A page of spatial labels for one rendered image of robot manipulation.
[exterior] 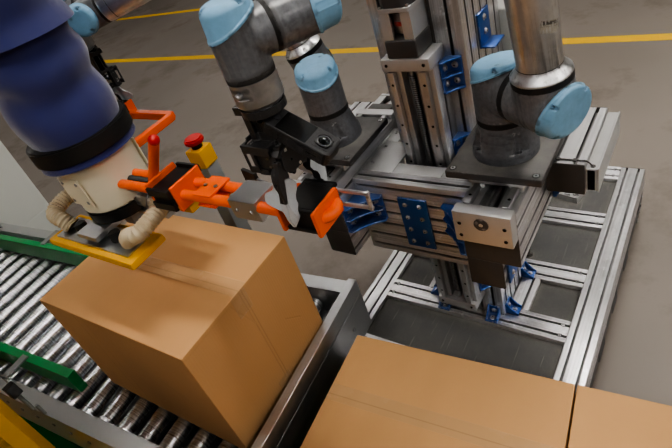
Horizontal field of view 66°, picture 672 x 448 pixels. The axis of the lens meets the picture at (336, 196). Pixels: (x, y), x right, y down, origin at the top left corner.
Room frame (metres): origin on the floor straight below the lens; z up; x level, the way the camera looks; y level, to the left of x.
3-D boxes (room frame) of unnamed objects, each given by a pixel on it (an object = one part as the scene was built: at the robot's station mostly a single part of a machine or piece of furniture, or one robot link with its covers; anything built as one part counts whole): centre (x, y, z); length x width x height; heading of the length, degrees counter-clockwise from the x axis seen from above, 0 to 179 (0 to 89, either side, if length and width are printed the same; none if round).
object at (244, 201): (0.82, 0.14, 1.25); 0.07 x 0.07 x 0.04; 47
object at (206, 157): (1.69, 0.40, 0.50); 0.07 x 0.07 x 1.00; 52
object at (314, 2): (0.78, -0.04, 1.56); 0.11 x 0.11 x 0.08; 15
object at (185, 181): (0.97, 0.30, 1.26); 0.10 x 0.08 x 0.06; 137
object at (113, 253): (1.07, 0.55, 1.15); 0.34 x 0.10 x 0.05; 47
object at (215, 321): (1.15, 0.52, 0.75); 0.60 x 0.40 x 0.40; 48
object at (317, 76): (1.36, -0.06, 1.20); 0.13 x 0.12 x 0.14; 176
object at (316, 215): (0.73, 0.05, 1.26); 0.08 x 0.07 x 0.05; 47
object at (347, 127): (1.35, -0.06, 1.09); 0.15 x 0.15 x 0.10
